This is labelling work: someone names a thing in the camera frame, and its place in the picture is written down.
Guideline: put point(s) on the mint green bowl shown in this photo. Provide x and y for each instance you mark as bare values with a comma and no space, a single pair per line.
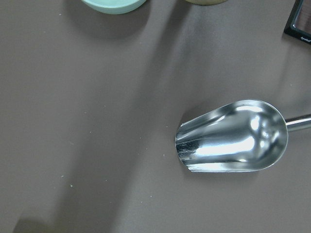
114,7

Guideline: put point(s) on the metal scoop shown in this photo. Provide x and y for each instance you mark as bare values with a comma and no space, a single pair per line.
243,136

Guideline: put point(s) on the black framed box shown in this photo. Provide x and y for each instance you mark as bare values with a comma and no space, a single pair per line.
299,22

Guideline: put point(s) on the wooden stand base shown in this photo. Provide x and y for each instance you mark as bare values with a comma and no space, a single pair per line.
206,2

